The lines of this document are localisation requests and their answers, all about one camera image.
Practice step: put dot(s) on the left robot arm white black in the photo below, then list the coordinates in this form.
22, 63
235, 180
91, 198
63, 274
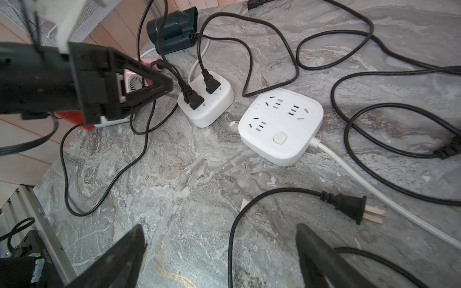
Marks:
35, 82

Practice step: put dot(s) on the white folded hair dryer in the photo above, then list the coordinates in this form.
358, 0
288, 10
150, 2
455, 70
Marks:
128, 83

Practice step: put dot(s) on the black folded hair dryer left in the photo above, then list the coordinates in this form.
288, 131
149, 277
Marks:
180, 31

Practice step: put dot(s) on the red cup of pencils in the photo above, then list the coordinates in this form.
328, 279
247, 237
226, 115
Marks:
72, 118

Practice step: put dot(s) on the white wire shelf rack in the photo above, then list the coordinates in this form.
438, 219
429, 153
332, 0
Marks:
18, 28

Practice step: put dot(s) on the pink hair dryer left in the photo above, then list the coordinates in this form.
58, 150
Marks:
156, 64

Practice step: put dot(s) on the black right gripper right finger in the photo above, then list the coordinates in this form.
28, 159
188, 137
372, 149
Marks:
321, 265

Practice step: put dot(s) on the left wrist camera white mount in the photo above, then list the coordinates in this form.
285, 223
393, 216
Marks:
73, 20

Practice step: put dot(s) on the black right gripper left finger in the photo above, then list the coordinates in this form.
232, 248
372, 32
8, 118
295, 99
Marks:
119, 267

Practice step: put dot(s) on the far white power strip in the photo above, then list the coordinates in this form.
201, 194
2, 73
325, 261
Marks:
280, 124

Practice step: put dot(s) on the near white power strip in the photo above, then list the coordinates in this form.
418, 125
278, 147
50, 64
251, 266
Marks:
214, 104

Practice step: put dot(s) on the white power strip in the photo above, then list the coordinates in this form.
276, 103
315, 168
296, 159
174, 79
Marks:
280, 124
214, 104

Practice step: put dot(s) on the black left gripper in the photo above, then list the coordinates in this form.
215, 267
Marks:
97, 72

